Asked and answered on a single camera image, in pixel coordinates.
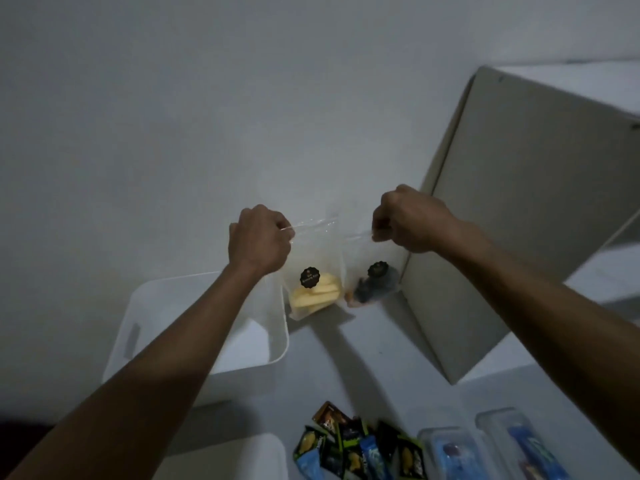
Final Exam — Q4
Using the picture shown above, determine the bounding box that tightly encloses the person's left hand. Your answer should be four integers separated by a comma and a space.
228, 204, 296, 278

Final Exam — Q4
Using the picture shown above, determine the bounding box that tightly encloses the person's right hand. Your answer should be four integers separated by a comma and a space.
371, 184, 455, 255

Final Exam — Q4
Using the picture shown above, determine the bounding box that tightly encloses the clear pouch of yellow chips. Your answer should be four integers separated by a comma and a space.
277, 217, 347, 321

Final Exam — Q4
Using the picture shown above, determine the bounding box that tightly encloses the clear pouch of dark snacks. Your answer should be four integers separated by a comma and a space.
337, 205, 404, 310

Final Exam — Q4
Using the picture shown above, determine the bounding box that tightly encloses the person's right forearm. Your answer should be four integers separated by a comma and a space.
434, 216, 640, 473

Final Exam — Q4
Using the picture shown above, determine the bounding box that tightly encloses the person's left forearm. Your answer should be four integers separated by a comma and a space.
5, 262, 283, 480

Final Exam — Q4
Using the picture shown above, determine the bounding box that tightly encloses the white plastic storage bin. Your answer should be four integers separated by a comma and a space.
102, 271, 291, 408
154, 433, 290, 480

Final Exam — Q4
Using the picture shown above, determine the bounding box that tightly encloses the beige cabinet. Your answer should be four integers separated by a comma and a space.
399, 59, 640, 386

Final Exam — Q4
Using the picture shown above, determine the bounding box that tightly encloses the pile of colourful snack packets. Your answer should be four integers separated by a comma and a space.
292, 401, 429, 480

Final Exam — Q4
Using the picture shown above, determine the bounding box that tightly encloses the clear plastic lidded container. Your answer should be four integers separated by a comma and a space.
417, 427, 499, 480
474, 408, 572, 480

